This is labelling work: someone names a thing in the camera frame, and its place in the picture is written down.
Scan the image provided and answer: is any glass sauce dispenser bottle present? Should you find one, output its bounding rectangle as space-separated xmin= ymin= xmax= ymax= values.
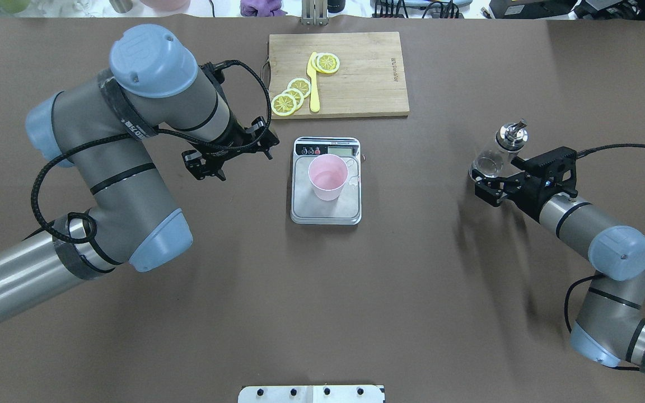
xmin=469 ymin=118 xmax=529 ymax=182

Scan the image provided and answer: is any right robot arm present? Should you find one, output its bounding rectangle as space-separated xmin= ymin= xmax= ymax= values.
xmin=469 ymin=147 xmax=645 ymax=373

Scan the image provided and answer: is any yellow plastic knife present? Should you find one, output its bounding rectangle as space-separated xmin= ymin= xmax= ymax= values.
xmin=306 ymin=54 xmax=320 ymax=113

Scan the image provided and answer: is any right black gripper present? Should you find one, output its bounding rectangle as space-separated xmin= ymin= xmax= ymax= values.
xmin=474 ymin=156 xmax=557 ymax=222

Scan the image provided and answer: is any lemon slice behind front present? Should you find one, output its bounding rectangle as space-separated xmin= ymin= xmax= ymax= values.
xmin=309 ymin=53 xmax=322 ymax=72

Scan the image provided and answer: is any green cup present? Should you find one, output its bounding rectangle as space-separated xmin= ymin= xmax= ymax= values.
xmin=0 ymin=0 xmax=31 ymax=15

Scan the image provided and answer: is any white metal mount base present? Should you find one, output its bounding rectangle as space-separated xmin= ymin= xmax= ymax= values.
xmin=237 ymin=385 xmax=386 ymax=402

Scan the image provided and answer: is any purple cloth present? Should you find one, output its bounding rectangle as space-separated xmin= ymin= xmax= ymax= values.
xmin=240 ymin=0 xmax=287 ymax=17

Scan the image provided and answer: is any lemon slice front single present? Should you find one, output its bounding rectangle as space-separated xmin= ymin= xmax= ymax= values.
xmin=313 ymin=53 xmax=341 ymax=74

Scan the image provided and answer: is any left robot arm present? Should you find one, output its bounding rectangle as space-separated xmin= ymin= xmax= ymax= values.
xmin=0 ymin=24 xmax=279 ymax=323

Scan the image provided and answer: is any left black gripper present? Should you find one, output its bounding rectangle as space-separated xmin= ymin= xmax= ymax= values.
xmin=183 ymin=113 xmax=279 ymax=181

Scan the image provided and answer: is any right gripper camera mount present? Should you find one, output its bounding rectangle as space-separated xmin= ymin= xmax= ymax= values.
xmin=527 ymin=147 xmax=578 ymax=198

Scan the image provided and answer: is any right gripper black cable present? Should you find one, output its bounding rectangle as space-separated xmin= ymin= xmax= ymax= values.
xmin=563 ymin=143 xmax=645 ymax=336

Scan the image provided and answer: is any aluminium frame post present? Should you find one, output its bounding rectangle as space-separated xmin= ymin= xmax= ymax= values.
xmin=300 ymin=0 xmax=329 ymax=26

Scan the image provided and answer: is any pink plastic cup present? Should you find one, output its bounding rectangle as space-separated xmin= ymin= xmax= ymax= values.
xmin=308 ymin=154 xmax=349 ymax=201

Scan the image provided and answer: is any digital kitchen scale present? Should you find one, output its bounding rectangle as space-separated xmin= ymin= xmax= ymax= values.
xmin=290 ymin=136 xmax=362 ymax=225

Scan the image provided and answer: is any bamboo cutting board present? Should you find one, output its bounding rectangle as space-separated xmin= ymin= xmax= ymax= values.
xmin=268 ymin=31 xmax=410 ymax=119

